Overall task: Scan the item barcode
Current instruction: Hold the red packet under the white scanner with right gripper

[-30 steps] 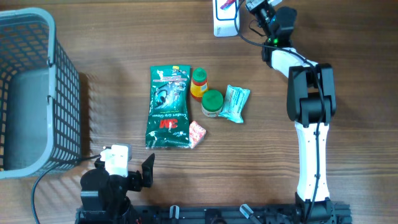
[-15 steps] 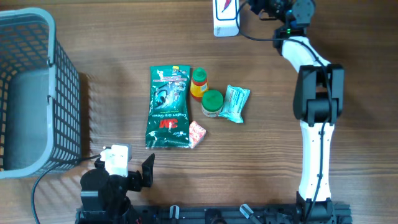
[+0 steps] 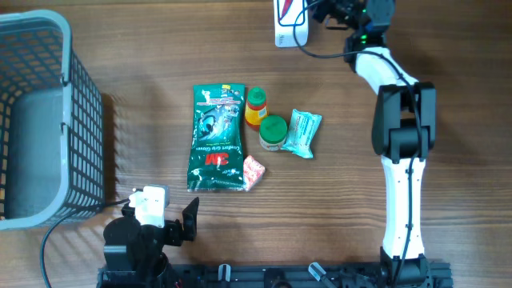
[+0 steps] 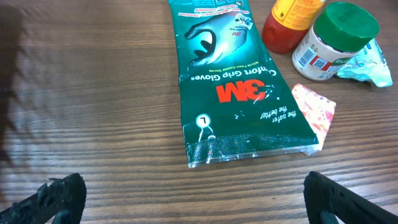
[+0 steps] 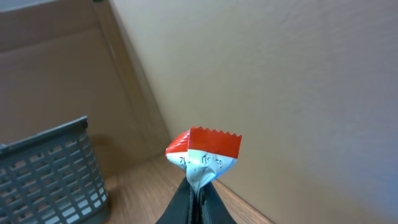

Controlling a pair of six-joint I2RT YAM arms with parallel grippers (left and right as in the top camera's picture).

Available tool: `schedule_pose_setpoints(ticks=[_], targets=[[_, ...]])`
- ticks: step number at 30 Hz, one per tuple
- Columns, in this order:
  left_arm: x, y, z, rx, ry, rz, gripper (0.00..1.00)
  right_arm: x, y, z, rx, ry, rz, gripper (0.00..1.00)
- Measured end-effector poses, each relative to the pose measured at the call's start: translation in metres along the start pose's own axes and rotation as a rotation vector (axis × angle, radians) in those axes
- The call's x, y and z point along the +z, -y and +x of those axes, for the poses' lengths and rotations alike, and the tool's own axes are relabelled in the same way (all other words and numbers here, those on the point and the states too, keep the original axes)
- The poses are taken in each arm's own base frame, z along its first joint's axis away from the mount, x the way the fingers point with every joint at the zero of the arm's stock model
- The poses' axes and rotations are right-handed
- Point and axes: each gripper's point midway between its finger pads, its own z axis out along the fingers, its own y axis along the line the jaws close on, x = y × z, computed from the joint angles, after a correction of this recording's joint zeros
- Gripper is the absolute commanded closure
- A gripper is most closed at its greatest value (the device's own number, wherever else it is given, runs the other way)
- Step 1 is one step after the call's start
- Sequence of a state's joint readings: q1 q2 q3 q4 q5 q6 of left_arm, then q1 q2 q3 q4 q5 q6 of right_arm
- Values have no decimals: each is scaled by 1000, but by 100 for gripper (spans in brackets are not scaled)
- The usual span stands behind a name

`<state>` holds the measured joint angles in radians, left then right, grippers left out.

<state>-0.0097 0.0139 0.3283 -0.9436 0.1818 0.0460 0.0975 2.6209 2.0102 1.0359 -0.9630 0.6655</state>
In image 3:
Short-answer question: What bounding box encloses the yellow sauce bottle green cap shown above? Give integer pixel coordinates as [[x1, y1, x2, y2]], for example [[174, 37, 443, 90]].
[[245, 86, 268, 130]]

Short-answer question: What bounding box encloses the green 3M gloves pack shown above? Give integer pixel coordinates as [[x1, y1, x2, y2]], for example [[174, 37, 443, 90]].
[[187, 83, 246, 192]]

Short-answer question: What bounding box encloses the left camera black cable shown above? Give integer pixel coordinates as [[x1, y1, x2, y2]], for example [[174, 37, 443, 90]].
[[39, 198, 133, 288]]

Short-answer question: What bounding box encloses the white barcode scanner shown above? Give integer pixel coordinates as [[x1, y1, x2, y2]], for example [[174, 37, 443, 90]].
[[274, 8, 309, 48]]

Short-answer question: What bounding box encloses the small red white carton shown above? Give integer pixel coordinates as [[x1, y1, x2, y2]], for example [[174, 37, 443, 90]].
[[243, 155, 266, 192]]

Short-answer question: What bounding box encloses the green lid jar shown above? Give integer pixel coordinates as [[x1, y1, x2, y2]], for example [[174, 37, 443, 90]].
[[259, 115, 288, 151]]

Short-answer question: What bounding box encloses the right camera black cable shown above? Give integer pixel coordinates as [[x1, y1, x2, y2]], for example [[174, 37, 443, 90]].
[[292, 0, 423, 281]]

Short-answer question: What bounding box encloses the camera black cable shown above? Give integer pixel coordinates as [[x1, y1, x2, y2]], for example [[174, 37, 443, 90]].
[[39, 198, 133, 288], [292, 0, 423, 281]]

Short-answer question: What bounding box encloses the red white toothpaste box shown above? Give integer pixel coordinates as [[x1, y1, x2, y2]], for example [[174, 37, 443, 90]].
[[274, 0, 307, 26]]

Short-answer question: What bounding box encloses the teal white tissue pack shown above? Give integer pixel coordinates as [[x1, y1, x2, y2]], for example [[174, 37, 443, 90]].
[[282, 109, 322, 159]]

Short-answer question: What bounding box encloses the grey plastic mesh basket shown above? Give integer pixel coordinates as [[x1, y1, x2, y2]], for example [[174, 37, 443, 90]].
[[1, 10, 105, 230]]

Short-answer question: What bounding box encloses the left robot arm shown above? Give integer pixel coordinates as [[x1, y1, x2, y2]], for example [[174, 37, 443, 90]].
[[97, 198, 199, 288]]

